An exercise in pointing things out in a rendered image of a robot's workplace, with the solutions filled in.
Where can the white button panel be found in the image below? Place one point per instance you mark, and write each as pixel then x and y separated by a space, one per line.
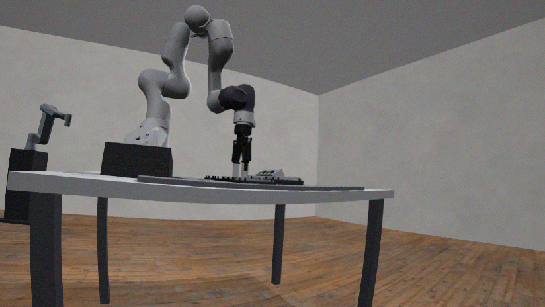
pixel 271 172

